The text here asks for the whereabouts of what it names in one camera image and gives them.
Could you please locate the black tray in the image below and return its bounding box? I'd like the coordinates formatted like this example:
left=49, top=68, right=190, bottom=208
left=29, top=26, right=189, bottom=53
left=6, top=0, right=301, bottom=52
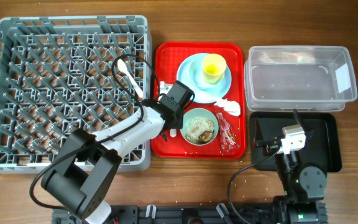
left=249, top=111, right=342, bottom=173

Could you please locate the grey dishwasher rack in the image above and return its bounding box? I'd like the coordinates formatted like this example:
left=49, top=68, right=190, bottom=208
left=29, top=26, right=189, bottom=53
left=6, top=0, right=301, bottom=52
left=0, top=15, right=152, bottom=174

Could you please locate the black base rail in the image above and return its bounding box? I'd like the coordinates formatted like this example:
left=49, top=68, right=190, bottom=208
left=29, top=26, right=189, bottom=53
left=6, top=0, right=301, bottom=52
left=51, top=202, right=328, bottom=224

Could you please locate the light blue plate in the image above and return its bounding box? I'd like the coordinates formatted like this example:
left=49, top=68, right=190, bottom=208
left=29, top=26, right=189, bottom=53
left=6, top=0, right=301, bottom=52
left=177, top=53, right=232, bottom=104

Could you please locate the clear plastic bin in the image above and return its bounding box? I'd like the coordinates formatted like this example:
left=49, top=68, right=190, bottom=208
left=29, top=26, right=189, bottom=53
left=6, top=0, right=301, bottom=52
left=244, top=45, right=358, bottom=111

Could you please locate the yellow plastic cup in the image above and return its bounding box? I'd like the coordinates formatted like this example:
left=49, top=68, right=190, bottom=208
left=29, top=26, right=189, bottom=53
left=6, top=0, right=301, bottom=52
left=201, top=54, right=227, bottom=84

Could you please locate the red plastic tray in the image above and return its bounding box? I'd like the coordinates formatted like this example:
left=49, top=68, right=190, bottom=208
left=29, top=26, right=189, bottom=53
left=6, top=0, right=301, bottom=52
left=151, top=42, right=247, bottom=159

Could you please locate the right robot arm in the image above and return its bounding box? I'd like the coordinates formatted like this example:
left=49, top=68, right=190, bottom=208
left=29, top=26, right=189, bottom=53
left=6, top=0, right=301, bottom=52
left=253, top=110, right=327, bottom=223

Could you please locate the white plastic spoon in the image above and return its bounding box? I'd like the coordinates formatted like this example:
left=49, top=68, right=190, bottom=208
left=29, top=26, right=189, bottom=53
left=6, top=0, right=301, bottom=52
left=117, top=59, right=143, bottom=99

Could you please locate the green bowl with food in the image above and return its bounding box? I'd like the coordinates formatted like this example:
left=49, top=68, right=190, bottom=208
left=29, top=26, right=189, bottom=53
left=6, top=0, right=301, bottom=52
left=180, top=108, right=219, bottom=146

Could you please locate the crumpled white tissue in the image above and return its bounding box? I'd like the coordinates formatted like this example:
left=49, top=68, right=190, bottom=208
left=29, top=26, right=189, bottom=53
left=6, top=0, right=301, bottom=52
left=214, top=99, right=241, bottom=116

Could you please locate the white plastic fork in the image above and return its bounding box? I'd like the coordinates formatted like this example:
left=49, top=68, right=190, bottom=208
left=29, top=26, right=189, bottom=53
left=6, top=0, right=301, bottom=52
left=169, top=129, right=177, bottom=138

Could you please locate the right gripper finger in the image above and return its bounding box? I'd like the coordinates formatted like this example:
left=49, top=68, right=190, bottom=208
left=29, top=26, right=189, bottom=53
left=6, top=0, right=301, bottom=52
left=252, top=118, right=259, bottom=146
left=293, top=108, right=304, bottom=128

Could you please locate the light blue bowl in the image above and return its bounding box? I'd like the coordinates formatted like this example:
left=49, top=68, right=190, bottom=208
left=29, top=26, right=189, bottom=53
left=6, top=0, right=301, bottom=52
left=189, top=55, right=231, bottom=90

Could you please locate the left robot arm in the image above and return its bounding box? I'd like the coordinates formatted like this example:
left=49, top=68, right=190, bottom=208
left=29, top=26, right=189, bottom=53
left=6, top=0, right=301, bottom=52
left=41, top=81, right=195, bottom=223

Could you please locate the red snack wrapper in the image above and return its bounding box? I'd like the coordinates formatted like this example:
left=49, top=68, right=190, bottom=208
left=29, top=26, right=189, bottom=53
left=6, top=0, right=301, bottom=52
left=216, top=112, right=240, bottom=151

